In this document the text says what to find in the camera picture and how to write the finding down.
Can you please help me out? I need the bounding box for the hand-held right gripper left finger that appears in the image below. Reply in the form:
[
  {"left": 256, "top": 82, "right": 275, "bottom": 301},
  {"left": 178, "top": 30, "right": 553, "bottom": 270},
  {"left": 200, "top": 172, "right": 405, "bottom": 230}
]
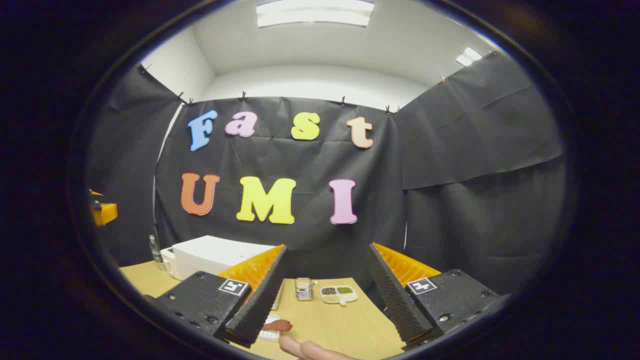
[{"left": 144, "top": 244, "right": 289, "bottom": 349}]

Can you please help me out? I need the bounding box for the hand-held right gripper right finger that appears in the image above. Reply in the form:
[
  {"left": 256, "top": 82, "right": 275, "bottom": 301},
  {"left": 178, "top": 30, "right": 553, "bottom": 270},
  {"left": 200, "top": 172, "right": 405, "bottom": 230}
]
[{"left": 367, "top": 242, "right": 503, "bottom": 351}]

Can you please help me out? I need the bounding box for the white microwave oven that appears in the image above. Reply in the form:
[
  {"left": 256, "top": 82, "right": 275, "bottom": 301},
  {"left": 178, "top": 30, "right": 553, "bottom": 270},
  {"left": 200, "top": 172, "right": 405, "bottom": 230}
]
[{"left": 171, "top": 235, "right": 285, "bottom": 311}]

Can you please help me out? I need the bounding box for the white rectangular dish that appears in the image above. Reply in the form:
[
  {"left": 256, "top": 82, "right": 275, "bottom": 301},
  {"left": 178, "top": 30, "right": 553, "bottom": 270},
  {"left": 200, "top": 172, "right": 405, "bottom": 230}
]
[{"left": 257, "top": 314, "right": 282, "bottom": 343}]

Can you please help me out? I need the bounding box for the divided seasoning tray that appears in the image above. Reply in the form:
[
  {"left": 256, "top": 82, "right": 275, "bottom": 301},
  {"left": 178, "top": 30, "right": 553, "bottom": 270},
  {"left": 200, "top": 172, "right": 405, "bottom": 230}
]
[{"left": 320, "top": 285, "right": 359, "bottom": 306}]

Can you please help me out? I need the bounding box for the clear plastic water bottle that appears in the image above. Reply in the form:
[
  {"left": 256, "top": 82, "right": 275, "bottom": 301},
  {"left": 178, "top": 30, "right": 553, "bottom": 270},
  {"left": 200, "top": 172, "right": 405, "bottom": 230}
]
[{"left": 148, "top": 234, "right": 165, "bottom": 271}]

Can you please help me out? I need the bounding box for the white toaster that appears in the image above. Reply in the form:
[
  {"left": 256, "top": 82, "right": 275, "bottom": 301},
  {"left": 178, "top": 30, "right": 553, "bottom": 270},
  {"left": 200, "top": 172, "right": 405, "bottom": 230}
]
[{"left": 160, "top": 246, "right": 181, "bottom": 280}]

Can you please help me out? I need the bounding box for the black backdrop cloth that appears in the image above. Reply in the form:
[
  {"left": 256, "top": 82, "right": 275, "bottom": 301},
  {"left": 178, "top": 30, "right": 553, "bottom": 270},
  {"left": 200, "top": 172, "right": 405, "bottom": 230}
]
[{"left": 87, "top": 50, "right": 566, "bottom": 301}]

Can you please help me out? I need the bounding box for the small ceiling light panel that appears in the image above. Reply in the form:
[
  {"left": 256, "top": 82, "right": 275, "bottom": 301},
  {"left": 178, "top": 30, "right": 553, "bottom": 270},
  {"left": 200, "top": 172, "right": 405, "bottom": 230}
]
[{"left": 455, "top": 47, "right": 483, "bottom": 67}]

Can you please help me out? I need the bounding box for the large ceiling light panel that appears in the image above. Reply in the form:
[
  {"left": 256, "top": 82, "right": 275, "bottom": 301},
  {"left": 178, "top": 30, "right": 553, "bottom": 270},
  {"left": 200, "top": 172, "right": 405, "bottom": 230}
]
[{"left": 256, "top": 0, "right": 375, "bottom": 28}]

